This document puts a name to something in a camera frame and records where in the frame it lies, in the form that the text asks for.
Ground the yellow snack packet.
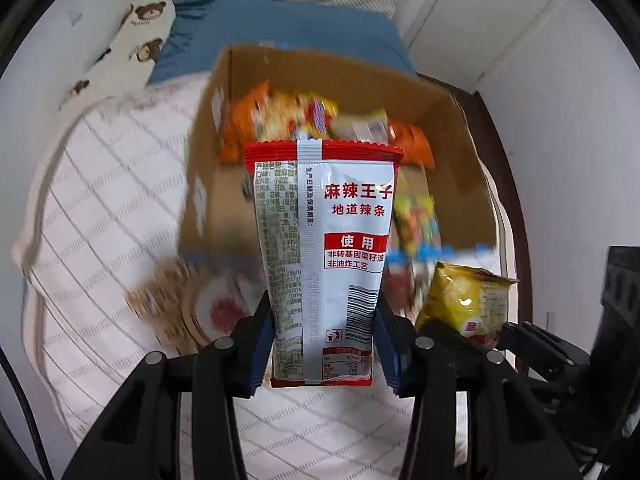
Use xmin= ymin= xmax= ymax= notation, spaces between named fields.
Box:
xmin=416 ymin=262 xmax=516 ymax=349

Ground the red white spicy strip packet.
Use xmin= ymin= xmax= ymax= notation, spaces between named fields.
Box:
xmin=244 ymin=140 xmax=404 ymax=388

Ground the orange snack bag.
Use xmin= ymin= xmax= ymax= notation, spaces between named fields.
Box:
xmin=388 ymin=119 xmax=436 ymax=170

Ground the small orange snack packet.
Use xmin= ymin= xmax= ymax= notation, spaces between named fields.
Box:
xmin=218 ymin=80 xmax=270 ymax=165

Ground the red small snack packet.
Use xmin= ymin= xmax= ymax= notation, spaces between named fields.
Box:
xmin=382 ymin=264 xmax=414 ymax=320

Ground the colourful candy ball bag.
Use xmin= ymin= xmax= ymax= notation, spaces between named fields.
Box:
xmin=394 ymin=165 xmax=442 ymax=258

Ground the cardboard box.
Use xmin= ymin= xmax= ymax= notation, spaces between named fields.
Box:
xmin=177 ymin=44 xmax=501 ymax=271

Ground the white patterned quilt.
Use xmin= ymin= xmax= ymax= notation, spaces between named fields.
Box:
xmin=11 ymin=71 xmax=511 ymax=480

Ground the clear yellow-edged snack packet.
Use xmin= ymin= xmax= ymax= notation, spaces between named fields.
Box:
xmin=330 ymin=108 xmax=388 ymax=144

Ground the red yellow noodle packet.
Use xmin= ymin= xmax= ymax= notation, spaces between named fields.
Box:
xmin=250 ymin=91 xmax=338 ymax=142

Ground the bear print long pillow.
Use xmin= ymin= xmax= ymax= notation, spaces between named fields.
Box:
xmin=60 ymin=0 xmax=176 ymax=115

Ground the white door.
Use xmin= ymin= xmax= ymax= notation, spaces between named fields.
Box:
xmin=407 ymin=0 xmax=551 ymax=93

